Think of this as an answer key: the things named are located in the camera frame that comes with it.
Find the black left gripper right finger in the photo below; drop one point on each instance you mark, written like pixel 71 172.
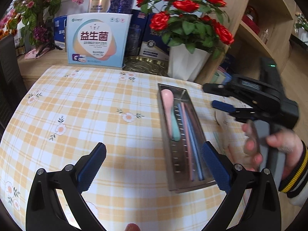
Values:
pixel 262 211

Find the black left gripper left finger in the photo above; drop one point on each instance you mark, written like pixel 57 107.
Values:
pixel 44 211

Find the pink chopstick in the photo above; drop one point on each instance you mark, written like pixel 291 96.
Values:
pixel 188 144

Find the pink plastic spoon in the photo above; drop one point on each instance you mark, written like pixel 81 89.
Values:
pixel 167 100

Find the striped sleeve right forearm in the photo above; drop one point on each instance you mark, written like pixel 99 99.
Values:
pixel 295 185

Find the person's right hand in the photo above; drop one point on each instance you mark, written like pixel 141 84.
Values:
pixel 286 141

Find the person's left hand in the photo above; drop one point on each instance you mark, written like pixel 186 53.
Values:
pixel 132 227

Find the blue plastic cup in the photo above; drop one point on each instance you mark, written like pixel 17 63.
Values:
pixel 227 78

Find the beige plastic spoon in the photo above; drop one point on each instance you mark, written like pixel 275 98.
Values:
pixel 225 121

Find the green plastic cup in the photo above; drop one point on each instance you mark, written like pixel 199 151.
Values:
pixel 218 77

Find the blue chopstick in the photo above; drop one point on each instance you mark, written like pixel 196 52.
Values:
pixel 194 142

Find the white flower pot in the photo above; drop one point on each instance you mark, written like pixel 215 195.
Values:
pixel 186 66

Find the stainless steel utensil tray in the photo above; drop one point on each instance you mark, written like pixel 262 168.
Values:
pixel 176 151

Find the teal green plastic spoon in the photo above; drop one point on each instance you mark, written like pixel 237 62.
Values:
pixel 176 135

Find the yellow plaid floral tablecloth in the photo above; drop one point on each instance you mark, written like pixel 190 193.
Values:
pixel 69 110

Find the red artificial roses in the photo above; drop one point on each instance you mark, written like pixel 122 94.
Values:
pixel 196 24

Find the gold embossed tray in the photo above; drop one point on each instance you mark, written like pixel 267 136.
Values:
pixel 146 65

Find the dark blue gift box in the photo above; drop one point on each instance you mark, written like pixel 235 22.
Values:
pixel 144 41

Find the light blue probiotics box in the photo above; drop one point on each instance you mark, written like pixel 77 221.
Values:
pixel 97 38

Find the pink artificial blossoms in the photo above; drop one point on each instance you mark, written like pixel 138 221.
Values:
pixel 31 14

